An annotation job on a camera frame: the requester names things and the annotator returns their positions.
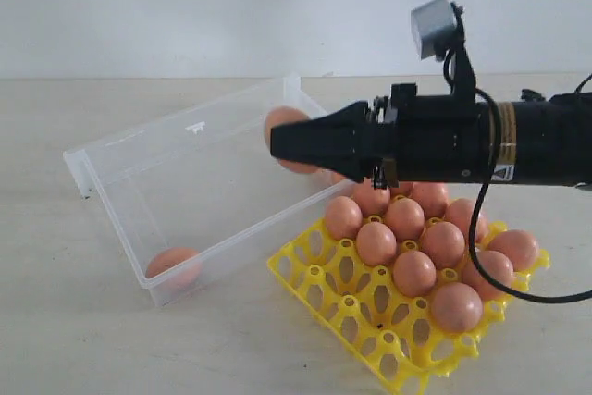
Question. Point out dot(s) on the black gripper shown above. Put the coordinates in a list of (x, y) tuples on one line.
[(440, 138)]

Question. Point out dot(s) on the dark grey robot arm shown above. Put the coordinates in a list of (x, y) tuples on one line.
[(533, 141)]

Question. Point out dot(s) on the clear plastic storage box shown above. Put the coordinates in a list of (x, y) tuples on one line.
[(203, 178)]

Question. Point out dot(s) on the yellow plastic egg tray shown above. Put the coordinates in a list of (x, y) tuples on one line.
[(394, 336)]

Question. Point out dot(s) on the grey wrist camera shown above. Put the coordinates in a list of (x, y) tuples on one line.
[(435, 26)]

